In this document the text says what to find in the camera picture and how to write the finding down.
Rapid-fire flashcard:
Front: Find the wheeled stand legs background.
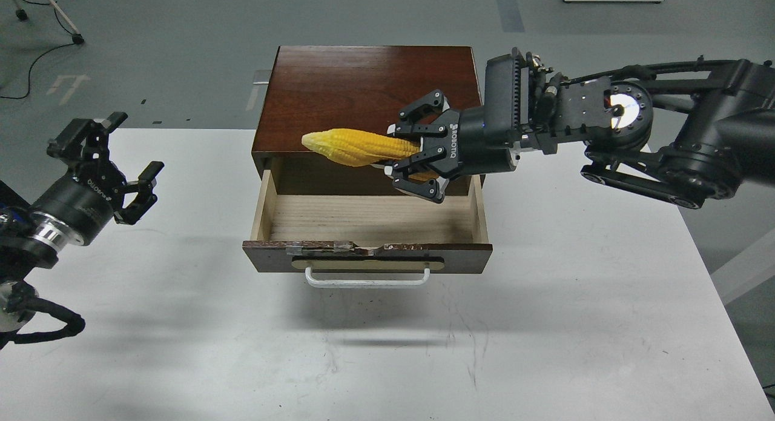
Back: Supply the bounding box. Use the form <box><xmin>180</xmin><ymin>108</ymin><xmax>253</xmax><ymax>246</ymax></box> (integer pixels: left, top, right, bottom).
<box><xmin>12</xmin><ymin>0</ymin><xmax>85</xmax><ymax>45</ymax></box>

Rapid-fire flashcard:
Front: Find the black floor cable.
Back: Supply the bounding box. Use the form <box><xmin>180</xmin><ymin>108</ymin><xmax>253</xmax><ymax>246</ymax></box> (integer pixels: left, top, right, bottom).
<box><xmin>0</xmin><ymin>0</ymin><xmax>74</xmax><ymax>100</ymax></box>

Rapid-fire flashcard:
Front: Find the yellow toy corn cob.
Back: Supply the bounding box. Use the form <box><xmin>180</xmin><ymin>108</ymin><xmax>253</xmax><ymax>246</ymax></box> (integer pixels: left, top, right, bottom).
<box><xmin>301</xmin><ymin>128</ymin><xmax>421</xmax><ymax>167</ymax></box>

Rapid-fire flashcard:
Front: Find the dark wooden drawer cabinet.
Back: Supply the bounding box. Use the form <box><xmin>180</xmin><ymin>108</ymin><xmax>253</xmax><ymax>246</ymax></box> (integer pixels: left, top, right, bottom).
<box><xmin>251</xmin><ymin>45</ymin><xmax>481</xmax><ymax>196</ymax></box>

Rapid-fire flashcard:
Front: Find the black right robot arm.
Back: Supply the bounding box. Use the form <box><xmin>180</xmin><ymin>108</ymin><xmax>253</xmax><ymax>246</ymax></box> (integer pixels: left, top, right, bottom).
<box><xmin>384</xmin><ymin>48</ymin><xmax>774</xmax><ymax>209</ymax></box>

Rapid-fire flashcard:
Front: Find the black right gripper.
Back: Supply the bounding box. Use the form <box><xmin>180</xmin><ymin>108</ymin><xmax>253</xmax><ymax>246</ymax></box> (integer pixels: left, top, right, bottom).
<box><xmin>384</xmin><ymin>90</ymin><xmax>519</xmax><ymax>204</ymax></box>

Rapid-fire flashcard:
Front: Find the wooden drawer with white handle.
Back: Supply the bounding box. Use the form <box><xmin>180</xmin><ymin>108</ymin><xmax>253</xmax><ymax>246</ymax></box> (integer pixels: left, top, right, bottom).
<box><xmin>242</xmin><ymin>167</ymin><xmax>493</xmax><ymax>289</ymax></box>

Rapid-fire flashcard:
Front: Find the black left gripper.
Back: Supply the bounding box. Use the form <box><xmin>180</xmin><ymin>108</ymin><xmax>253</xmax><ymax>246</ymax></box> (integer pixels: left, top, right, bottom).
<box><xmin>30</xmin><ymin>111</ymin><xmax>165</xmax><ymax>245</ymax></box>

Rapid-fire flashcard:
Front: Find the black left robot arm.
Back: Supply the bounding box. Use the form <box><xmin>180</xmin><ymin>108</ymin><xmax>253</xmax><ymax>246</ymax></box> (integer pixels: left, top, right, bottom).
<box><xmin>1</xmin><ymin>111</ymin><xmax>164</xmax><ymax>345</ymax></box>

